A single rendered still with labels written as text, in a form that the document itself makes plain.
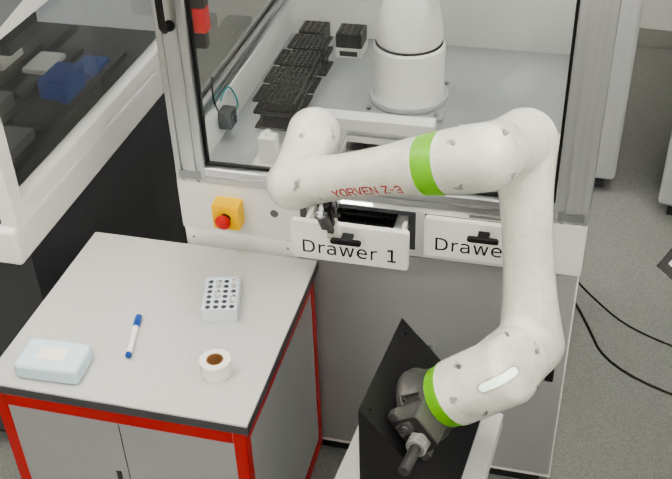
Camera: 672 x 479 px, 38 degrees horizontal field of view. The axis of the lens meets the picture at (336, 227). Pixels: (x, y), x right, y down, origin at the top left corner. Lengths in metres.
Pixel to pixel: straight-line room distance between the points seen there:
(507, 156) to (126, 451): 1.14
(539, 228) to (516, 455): 1.14
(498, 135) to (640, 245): 2.31
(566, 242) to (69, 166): 1.31
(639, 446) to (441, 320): 0.87
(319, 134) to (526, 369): 0.61
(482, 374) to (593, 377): 1.57
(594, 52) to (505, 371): 0.72
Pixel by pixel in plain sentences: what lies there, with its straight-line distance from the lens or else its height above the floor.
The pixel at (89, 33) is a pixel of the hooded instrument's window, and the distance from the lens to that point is 2.80.
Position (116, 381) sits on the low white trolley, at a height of 0.76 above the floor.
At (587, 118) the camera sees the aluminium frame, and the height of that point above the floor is 1.23.
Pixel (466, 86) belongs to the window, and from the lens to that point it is 2.19.
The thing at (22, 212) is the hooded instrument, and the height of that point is 0.93.
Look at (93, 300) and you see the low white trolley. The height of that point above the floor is 0.76.
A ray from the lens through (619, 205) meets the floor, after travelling 4.14.
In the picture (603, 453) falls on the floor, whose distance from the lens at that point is 3.10.
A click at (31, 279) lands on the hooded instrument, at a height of 0.70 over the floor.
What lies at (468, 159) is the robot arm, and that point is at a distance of 1.66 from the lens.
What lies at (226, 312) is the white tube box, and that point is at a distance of 2.31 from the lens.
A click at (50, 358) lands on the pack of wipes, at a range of 2.26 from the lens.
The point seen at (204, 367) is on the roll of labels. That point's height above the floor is 0.80.
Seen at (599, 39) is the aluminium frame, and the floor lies 1.41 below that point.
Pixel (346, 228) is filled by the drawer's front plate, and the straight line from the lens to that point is 2.32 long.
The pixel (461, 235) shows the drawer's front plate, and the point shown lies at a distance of 2.36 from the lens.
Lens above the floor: 2.28
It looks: 36 degrees down
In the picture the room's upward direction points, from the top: 2 degrees counter-clockwise
